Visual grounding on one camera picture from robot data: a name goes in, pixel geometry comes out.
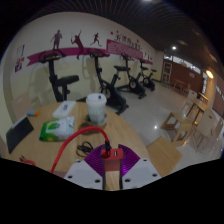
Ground purple wall poster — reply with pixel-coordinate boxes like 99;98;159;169
14;57;26;73

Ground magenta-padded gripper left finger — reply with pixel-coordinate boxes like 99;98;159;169
63;144;108;190

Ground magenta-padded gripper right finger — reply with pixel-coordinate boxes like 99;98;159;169
118;144;163;190

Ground red charger block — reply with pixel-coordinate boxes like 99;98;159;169
100;147;125;175

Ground red charging cable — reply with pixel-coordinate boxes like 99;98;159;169
19;125;113;175

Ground orange and blue marker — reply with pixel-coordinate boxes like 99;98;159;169
27;109;41;117

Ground green wet wipes pack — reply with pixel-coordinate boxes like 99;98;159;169
39;115;76;143

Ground white plastic cup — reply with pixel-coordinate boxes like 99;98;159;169
85;92;108;125

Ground white tissue pack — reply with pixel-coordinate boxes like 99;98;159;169
52;100;78;120

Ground black flat tablet case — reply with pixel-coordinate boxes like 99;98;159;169
5;114;35;155

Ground black exercise bikes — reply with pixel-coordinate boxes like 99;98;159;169
38;49;158;116

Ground ceiling lights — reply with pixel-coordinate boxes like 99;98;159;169
141;0;215;80

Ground round brown coaster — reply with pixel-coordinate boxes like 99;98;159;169
81;114;110;130

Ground white wall poster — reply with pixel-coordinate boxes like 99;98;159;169
16;44;26;58

